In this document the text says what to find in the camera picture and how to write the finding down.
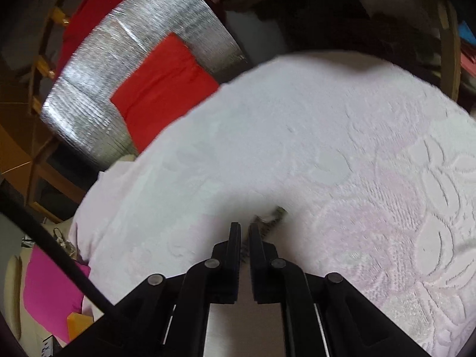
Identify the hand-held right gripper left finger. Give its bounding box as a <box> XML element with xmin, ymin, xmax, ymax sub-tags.
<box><xmin>48</xmin><ymin>222</ymin><xmax>242</xmax><ymax>357</ymax></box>

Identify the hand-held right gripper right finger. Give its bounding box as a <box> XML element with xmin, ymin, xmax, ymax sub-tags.
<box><xmin>248</xmin><ymin>223</ymin><xmax>436</xmax><ymax>357</ymax></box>

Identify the silver metal wristwatch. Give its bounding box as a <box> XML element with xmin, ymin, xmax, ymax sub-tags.
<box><xmin>241</xmin><ymin>206</ymin><xmax>288</xmax><ymax>263</ymax></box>

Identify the orange jewelry box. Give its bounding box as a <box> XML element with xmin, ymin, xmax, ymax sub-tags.
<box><xmin>67</xmin><ymin>312</ymin><xmax>94</xmax><ymax>343</ymax></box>

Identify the pale pink embossed blanket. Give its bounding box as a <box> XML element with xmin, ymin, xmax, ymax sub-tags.
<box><xmin>72</xmin><ymin>50</ymin><xmax>476</xmax><ymax>357</ymax></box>

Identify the red cushion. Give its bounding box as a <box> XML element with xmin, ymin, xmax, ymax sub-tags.
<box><xmin>110</xmin><ymin>33</ymin><xmax>221</xmax><ymax>154</ymax></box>

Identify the magenta cushion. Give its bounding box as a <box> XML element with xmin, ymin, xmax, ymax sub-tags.
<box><xmin>23</xmin><ymin>247</ymin><xmax>92</xmax><ymax>345</ymax></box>

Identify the silver foil insulation panel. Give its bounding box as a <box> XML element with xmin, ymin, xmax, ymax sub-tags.
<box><xmin>40</xmin><ymin>0</ymin><xmax>249</xmax><ymax>170</ymax></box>

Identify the wooden cabinet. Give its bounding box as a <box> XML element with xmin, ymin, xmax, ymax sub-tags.
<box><xmin>0</xmin><ymin>93</ymin><xmax>86</xmax><ymax>216</ymax></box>

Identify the curved wooden shelf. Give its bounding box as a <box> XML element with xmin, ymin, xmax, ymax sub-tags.
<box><xmin>437</xmin><ymin>0</ymin><xmax>464</xmax><ymax>103</ymax></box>

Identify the black cable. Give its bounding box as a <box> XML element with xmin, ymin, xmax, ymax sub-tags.
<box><xmin>0</xmin><ymin>188</ymin><xmax>117</xmax><ymax>311</ymax></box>

